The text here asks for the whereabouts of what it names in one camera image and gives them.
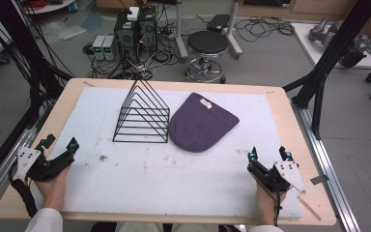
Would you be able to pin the round white table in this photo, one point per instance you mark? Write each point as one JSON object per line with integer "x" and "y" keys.
{"x": 50, "y": 5}

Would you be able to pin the aluminium rail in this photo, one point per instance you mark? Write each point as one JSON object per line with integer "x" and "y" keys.
{"x": 3, "y": 174}
{"x": 331, "y": 167}

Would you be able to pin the white rolling stand base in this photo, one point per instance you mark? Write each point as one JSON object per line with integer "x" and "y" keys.
{"x": 180, "y": 38}

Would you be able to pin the white power supply unit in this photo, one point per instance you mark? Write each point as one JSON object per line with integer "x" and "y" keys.
{"x": 98, "y": 46}
{"x": 110, "y": 46}

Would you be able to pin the grey robot part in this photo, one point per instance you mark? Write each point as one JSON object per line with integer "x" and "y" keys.
{"x": 322, "y": 32}

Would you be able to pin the white foam mat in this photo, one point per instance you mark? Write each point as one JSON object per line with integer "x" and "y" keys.
{"x": 161, "y": 180}

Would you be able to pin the black round stool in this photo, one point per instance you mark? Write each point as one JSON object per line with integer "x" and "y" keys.
{"x": 207, "y": 43}

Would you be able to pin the black metal frame stand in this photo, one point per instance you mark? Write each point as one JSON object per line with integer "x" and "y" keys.
{"x": 22, "y": 48}
{"x": 328, "y": 58}

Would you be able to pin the black flat box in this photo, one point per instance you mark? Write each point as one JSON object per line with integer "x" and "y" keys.
{"x": 218, "y": 23}

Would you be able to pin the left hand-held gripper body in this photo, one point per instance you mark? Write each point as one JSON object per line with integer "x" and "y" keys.
{"x": 46, "y": 169}

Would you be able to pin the light wooden table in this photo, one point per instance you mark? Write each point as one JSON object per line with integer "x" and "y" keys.
{"x": 306, "y": 141}

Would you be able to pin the purple knit beanie hat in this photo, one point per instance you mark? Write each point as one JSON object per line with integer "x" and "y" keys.
{"x": 199, "y": 125}

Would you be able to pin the clear plastic sheet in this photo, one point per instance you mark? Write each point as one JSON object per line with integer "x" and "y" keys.
{"x": 62, "y": 30}

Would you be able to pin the thin wooden stick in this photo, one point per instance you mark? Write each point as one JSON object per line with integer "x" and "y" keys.
{"x": 309, "y": 208}

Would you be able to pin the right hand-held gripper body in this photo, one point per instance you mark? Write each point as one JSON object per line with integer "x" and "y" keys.
{"x": 278, "y": 179}

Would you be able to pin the small white box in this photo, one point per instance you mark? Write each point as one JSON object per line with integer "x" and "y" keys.
{"x": 133, "y": 13}

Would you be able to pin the person's right hand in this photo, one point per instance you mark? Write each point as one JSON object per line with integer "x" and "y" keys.
{"x": 266, "y": 206}

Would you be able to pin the grey tape piece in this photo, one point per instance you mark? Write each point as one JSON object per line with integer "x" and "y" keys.
{"x": 319, "y": 179}

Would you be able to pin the white floor platform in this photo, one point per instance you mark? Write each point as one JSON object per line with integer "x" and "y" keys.
{"x": 306, "y": 42}

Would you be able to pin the black computer tower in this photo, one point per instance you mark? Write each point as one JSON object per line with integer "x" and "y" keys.
{"x": 125, "y": 35}
{"x": 148, "y": 29}

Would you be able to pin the person's left hand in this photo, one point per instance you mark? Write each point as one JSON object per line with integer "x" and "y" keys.
{"x": 53, "y": 193}

